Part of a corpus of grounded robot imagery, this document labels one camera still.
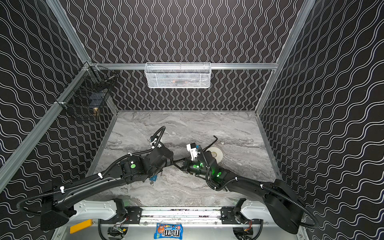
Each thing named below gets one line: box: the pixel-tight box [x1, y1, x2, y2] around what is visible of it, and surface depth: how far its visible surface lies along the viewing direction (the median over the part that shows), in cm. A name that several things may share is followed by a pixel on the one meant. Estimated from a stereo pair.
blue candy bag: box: [154, 223, 184, 240], surface depth 71 cm
